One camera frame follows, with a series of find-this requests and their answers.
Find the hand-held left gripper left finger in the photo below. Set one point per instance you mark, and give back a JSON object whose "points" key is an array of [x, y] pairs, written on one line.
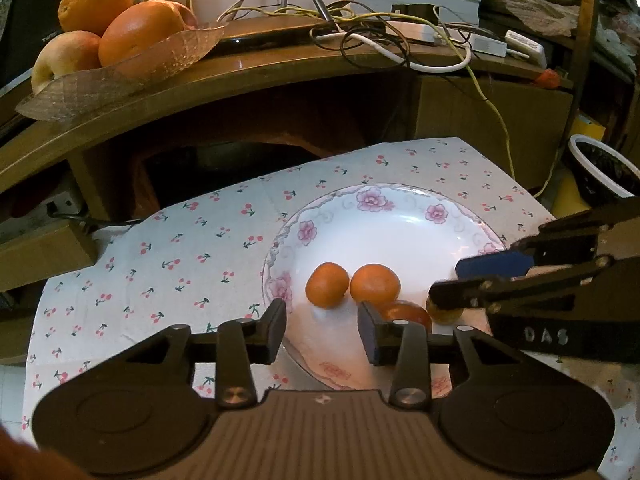
{"points": [[273, 331]]}

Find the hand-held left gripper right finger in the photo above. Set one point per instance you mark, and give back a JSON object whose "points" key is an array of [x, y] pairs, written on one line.
{"points": [[367, 337]]}

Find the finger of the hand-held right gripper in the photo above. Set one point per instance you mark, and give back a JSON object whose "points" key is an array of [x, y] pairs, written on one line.
{"points": [[492, 263], [465, 292]]}

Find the small yellow-brown fruit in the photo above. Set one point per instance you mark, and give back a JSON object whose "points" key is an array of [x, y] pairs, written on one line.
{"points": [[446, 316]]}

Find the floral white plate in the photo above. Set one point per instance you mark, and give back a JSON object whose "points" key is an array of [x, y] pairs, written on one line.
{"points": [[390, 230]]}

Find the dark red-brown fruit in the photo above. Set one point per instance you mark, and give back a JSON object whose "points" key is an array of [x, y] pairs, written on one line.
{"points": [[407, 311]]}

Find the small orange tangerine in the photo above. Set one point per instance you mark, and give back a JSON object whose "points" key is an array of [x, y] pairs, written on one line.
{"points": [[326, 285], [375, 283]]}

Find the cherry print cloth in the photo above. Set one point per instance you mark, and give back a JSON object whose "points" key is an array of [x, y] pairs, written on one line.
{"points": [[200, 250]]}

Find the black bowl white rim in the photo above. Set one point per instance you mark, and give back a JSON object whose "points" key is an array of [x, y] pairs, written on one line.
{"points": [[600, 170]]}

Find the small red object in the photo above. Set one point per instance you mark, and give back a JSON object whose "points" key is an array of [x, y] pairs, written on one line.
{"points": [[547, 78]]}

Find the white power adapter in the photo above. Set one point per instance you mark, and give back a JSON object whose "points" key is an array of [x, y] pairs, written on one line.
{"points": [[487, 44]]}

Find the flat white power strip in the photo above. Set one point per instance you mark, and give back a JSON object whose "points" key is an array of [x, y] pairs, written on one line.
{"points": [[412, 31]]}

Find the black power adapter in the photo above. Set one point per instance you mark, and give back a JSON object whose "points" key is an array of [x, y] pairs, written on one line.
{"points": [[412, 11]]}

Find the clear glass fruit bowl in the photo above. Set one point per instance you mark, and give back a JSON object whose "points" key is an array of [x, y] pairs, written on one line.
{"points": [[125, 77]]}

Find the large orange grapefruit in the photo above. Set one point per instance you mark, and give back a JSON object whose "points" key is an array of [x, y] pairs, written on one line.
{"points": [[142, 30]]}

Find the yellow-red apple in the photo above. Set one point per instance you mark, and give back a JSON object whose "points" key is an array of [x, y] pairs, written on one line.
{"points": [[62, 57]]}

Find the round orange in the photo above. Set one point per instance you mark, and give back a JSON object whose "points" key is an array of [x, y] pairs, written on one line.
{"points": [[95, 5]]}

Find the black monitor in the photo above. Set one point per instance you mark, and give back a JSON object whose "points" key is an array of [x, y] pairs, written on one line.
{"points": [[35, 15]]}

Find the white wall socket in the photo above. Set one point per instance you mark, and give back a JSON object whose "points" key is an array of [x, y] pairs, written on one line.
{"points": [[65, 203]]}

